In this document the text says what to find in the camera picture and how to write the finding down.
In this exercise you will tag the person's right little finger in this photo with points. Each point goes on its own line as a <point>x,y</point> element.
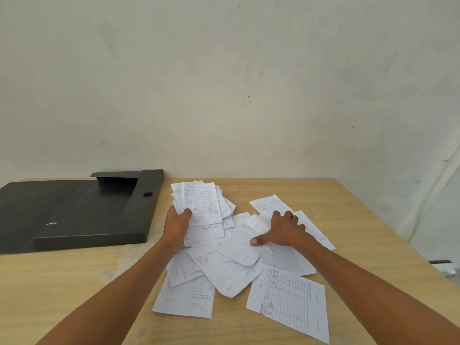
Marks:
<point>302,229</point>

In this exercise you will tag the person's left forearm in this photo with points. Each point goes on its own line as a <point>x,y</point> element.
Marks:
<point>118,294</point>

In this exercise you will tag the white receipt bundle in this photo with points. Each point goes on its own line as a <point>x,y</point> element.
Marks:
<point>201,201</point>

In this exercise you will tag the person's left thumb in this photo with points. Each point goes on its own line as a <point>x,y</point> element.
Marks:
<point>187,216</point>

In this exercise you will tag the black and white floor object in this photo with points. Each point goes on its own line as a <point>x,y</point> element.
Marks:
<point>445,265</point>

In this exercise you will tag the person's right thumb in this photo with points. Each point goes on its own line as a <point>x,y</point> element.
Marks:
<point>261,240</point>

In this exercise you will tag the person's right middle finger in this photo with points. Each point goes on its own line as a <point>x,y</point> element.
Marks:
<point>288,217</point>

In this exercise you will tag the black box file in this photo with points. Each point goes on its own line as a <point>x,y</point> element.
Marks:
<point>82,211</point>

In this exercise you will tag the person's left hand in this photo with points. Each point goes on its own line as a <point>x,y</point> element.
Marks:
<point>176,228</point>

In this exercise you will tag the person's right hand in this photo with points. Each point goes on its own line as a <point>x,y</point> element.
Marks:
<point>285,233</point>

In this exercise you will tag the person's right forearm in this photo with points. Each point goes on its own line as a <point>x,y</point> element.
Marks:
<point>373,291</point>

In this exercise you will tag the pile of white paper receipts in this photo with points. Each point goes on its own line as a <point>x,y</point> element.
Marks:
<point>237,262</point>

